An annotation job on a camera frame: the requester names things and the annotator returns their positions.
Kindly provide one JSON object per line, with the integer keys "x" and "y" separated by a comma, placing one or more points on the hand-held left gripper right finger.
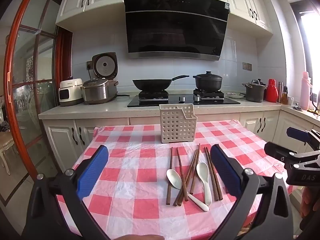
{"x": 225, "y": 172}

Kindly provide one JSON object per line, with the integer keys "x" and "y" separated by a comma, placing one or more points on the person's right hand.
{"x": 311, "y": 202}

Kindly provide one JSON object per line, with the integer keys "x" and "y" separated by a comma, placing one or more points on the black wok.
{"x": 150, "y": 84}

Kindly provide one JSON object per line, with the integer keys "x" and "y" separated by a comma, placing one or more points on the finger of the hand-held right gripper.
{"x": 298, "y": 135}
{"x": 277, "y": 152}

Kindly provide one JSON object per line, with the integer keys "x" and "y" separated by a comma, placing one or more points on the window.
{"x": 312, "y": 55}

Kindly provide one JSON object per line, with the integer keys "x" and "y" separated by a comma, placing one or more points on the white chair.
{"x": 7, "y": 142}

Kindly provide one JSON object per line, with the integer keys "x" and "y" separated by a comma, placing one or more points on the pink bottle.
{"x": 305, "y": 92}

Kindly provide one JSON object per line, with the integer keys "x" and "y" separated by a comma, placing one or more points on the wall power socket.
{"x": 89, "y": 65}

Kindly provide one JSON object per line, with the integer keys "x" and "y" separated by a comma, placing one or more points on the beige stone kitchen countertop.
{"x": 100, "y": 110}

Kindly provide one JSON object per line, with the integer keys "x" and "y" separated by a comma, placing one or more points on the grey stockpot with lid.
{"x": 255, "y": 93}

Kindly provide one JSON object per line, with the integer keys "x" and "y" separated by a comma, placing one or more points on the person's left hand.
{"x": 140, "y": 238}

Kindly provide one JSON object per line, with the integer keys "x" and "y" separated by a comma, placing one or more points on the red wooden glass door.
{"x": 10, "y": 80}

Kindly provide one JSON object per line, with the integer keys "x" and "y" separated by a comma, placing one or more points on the red thermos jug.
{"x": 272, "y": 92}

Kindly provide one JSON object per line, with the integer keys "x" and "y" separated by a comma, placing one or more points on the black pot with lid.
{"x": 207, "y": 83}

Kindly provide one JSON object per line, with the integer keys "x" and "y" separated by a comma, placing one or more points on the white plastic utensil basket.
{"x": 175, "y": 127}

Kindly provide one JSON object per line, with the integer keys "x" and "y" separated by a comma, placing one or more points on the wall switch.
{"x": 247, "y": 66}

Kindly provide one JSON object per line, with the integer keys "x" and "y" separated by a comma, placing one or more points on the white ceramic spoon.
{"x": 203, "y": 171}
{"x": 175, "y": 178}

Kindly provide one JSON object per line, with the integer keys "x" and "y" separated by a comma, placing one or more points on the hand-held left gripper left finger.
{"x": 92, "y": 172}

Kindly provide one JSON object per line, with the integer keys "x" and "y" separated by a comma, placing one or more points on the black glass gas stove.
{"x": 175, "y": 102}

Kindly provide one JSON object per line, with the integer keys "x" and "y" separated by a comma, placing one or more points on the red checkered tablecloth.
{"x": 147, "y": 175}

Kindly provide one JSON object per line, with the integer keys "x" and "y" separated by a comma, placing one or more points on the oil bottle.
{"x": 284, "y": 98}

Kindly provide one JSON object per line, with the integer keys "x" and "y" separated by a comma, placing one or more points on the open steel rice cooker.
{"x": 97, "y": 92}

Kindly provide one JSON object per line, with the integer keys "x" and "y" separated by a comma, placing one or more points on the plate of food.
{"x": 235, "y": 95}

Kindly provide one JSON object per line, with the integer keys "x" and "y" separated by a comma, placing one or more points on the black range hood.
{"x": 175, "y": 30}

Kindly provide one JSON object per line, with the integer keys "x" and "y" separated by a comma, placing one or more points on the bunch of wooden chopsticks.
{"x": 182, "y": 180}

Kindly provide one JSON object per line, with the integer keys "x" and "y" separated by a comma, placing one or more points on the white wall cabinet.
{"x": 250, "y": 7}
{"x": 87, "y": 2}

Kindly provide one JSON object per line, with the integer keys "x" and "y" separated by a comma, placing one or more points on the small white electric cooker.
{"x": 71, "y": 92}

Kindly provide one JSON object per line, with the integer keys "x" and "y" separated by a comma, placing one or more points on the steel bottle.
{"x": 280, "y": 90}

